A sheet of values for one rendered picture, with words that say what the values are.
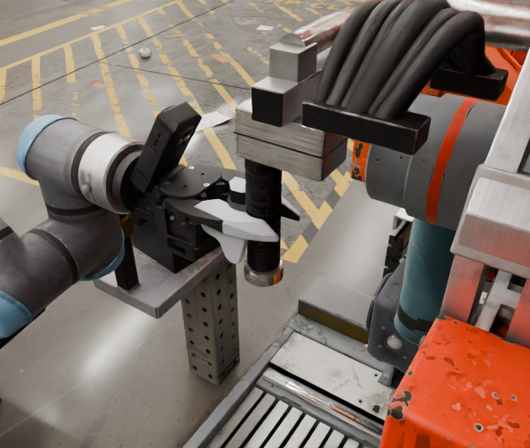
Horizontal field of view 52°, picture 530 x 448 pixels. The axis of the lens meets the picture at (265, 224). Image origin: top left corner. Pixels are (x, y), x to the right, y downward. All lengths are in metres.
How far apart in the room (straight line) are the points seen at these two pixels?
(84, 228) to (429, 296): 0.50
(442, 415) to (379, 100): 0.21
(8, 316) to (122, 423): 0.78
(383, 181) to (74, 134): 0.36
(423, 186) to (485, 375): 0.27
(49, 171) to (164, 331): 0.96
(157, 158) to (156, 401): 0.96
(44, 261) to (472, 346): 0.51
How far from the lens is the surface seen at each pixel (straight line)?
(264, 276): 0.57
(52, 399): 1.52
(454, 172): 0.56
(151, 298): 1.03
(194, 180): 0.59
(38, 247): 0.72
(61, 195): 0.72
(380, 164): 0.59
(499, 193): 0.34
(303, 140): 0.45
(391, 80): 0.40
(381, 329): 1.14
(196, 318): 1.31
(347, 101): 0.41
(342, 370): 1.39
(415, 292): 0.85
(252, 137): 0.48
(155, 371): 1.50
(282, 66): 0.45
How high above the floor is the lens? 1.14
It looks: 35 degrees down
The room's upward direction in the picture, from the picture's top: straight up
